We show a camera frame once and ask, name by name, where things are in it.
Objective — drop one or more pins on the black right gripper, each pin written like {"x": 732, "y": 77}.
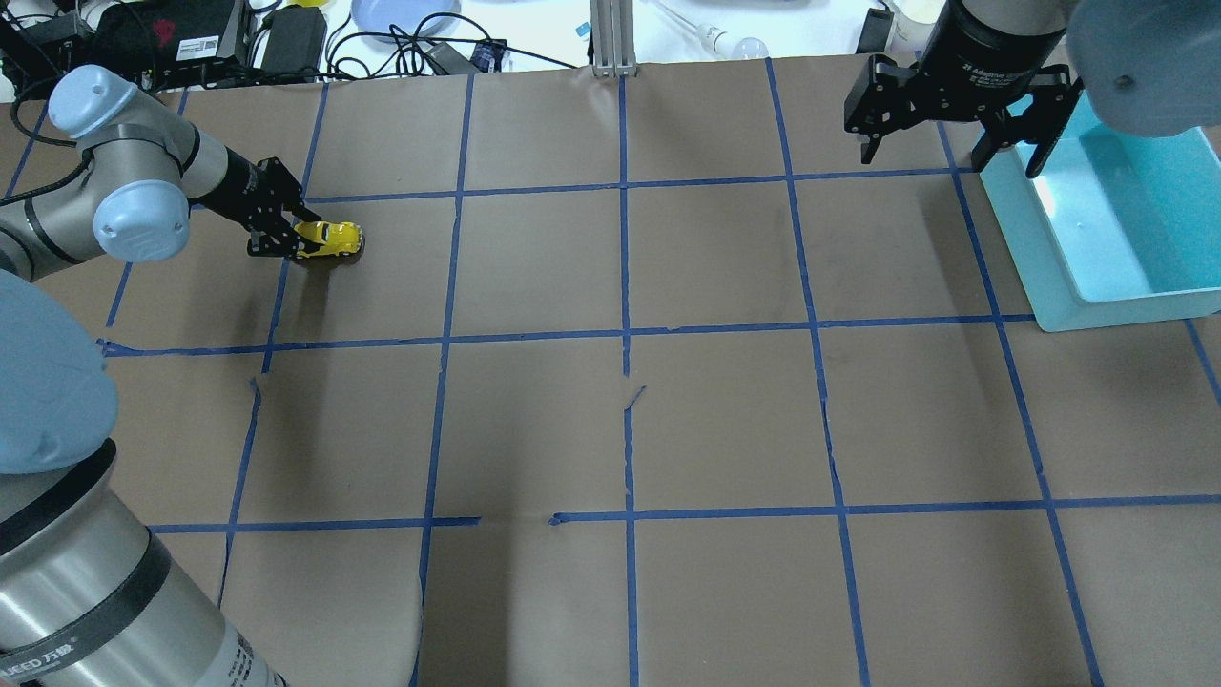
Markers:
{"x": 992, "y": 48}

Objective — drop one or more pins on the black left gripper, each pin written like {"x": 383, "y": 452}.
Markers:
{"x": 232, "y": 188}

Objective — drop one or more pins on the yellow toy beetle car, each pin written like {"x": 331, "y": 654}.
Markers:
{"x": 325, "y": 239}

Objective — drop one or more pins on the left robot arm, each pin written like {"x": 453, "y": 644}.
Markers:
{"x": 91, "y": 596}

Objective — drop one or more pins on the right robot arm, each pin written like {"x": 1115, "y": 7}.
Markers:
{"x": 1150, "y": 68}

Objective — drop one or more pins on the black power adapter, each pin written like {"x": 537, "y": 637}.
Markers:
{"x": 293, "y": 44}

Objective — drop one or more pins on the light blue storage bin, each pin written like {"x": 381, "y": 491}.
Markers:
{"x": 1116, "y": 230}

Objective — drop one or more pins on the black computer box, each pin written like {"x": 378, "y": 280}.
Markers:
{"x": 172, "y": 35}

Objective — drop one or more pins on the blue plastic plate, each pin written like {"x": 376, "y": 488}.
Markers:
{"x": 426, "y": 18}

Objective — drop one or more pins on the brown paper table cover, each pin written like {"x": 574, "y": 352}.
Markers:
{"x": 653, "y": 384}

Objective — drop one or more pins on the aluminium frame post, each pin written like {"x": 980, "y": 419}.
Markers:
{"x": 612, "y": 43}

